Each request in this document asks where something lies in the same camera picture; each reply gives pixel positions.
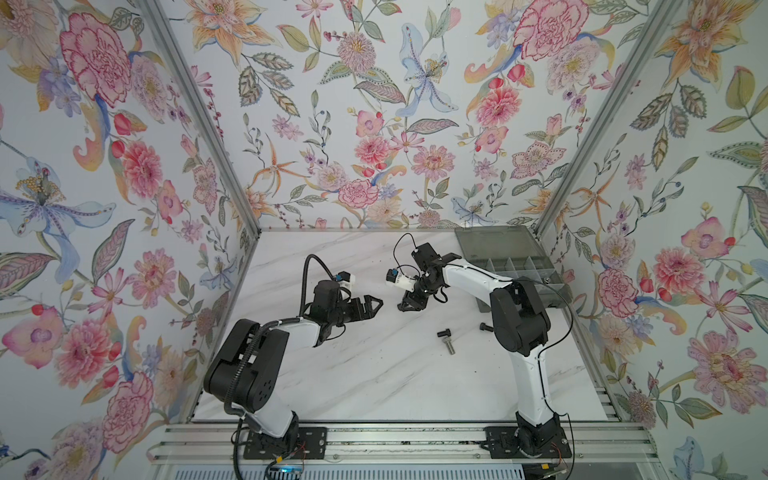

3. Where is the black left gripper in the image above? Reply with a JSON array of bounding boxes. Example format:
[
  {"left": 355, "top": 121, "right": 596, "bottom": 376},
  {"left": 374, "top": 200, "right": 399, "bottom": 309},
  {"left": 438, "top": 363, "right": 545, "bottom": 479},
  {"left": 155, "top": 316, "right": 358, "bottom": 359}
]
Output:
[{"left": 326, "top": 293, "right": 382, "bottom": 328}]

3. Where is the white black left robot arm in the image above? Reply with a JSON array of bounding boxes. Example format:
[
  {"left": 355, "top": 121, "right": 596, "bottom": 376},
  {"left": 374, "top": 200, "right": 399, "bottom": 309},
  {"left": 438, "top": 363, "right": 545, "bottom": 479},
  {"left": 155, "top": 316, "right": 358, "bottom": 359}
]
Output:
[{"left": 203, "top": 280, "right": 383, "bottom": 439}]

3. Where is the silver bolt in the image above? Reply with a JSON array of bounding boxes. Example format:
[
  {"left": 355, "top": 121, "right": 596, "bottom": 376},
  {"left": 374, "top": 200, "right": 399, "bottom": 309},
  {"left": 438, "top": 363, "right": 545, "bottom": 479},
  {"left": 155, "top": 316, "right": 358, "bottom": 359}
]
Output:
[{"left": 443, "top": 337, "right": 456, "bottom": 355}]

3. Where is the grey plastic organizer box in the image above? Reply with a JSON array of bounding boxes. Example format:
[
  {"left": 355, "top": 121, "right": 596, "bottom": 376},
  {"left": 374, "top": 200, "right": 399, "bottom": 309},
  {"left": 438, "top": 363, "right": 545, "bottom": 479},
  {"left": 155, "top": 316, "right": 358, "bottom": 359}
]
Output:
[{"left": 454, "top": 226, "right": 572, "bottom": 309}]

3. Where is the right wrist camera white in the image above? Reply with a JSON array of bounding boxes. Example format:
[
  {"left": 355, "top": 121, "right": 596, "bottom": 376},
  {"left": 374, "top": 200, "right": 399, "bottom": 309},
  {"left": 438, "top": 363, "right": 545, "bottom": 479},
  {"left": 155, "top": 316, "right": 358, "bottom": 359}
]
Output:
[{"left": 386, "top": 269, "right": 416, "bottom": 292}]

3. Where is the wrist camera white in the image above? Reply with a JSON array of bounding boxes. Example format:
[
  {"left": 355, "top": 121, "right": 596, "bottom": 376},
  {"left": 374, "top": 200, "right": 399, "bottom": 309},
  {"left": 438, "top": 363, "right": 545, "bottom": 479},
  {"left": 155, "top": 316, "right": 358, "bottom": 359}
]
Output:
[
  {"left": 334, "top": 271, "right": 355, "bottom": 291},
  {"left": 386, "top": 269, "right": 416, "bottom": 292}
]

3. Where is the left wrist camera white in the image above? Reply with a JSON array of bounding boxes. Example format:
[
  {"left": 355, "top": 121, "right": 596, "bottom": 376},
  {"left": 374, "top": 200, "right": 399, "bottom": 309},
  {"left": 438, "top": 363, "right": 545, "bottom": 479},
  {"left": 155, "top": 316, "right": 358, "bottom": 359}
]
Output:
[{"left": 334, "top": 271, "right": 355, "bottom": 291}]

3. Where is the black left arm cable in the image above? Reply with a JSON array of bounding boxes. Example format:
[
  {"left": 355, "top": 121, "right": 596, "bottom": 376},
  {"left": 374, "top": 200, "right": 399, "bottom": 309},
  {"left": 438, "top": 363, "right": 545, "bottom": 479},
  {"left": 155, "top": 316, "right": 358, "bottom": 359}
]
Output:
[{"left": 298, "top": 253, "right": 337, "bottom": 319}]

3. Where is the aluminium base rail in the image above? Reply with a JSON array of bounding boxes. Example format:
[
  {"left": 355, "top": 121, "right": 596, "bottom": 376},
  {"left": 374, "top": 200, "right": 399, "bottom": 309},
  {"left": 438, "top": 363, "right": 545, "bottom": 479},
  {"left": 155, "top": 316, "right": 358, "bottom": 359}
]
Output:
[{"left": 148, "top": 421, "right": 658, "bottom": 466}]

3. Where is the aluminium corner post right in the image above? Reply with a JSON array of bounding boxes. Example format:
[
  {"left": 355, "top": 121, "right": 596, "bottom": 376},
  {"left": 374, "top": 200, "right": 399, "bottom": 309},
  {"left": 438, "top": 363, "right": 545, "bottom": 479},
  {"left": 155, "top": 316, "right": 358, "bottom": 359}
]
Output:
[{"left": 533, "top": 0, "right": 680, "bottom": 240}]

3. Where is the aluminium corner post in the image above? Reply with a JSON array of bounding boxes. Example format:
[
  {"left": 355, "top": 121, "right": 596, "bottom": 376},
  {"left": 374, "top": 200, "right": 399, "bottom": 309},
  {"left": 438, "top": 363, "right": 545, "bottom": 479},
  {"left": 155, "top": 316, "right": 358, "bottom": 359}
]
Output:
[
  {"left": 134, "top": 0, "right": 262, "bottom": 235},
  {"left": 533, "top": 0, "right": 680, "bottom": 240}
]

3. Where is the aluminium corner post left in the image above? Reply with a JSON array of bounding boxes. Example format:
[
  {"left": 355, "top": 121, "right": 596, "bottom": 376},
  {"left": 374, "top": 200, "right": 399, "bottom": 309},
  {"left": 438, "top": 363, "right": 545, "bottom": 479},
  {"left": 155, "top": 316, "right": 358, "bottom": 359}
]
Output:
[{"left": 134, "top": 0, "right": 262, "bottom": 235}]

